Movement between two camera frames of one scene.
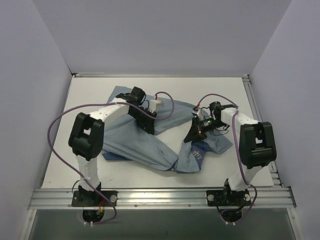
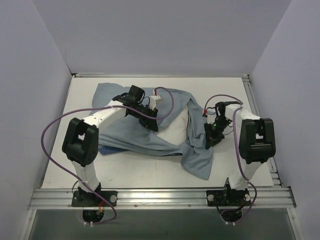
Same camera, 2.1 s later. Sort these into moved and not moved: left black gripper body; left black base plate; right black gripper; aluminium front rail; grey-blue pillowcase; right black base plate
Moved: right black gripper; grey-blue pillowcase
Not moved: left black base plate; right black base plate; aluminium front rail; left black gripper body
